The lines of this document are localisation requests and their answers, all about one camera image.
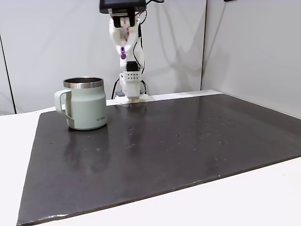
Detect black table mat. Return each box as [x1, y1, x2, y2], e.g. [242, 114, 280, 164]
[16, 92, 301, 226]

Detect black camera cable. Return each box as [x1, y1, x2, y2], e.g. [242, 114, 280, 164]
[132, 0, 165, 71]

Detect black camera box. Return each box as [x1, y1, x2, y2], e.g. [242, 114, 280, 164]
[99, 0, 147, 15]

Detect pale green steel mug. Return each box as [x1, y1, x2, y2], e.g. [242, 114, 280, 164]
[54, 76, 108, 131]

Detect black power cable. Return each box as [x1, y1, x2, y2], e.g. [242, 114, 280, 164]
[111, 79, 121, 100]

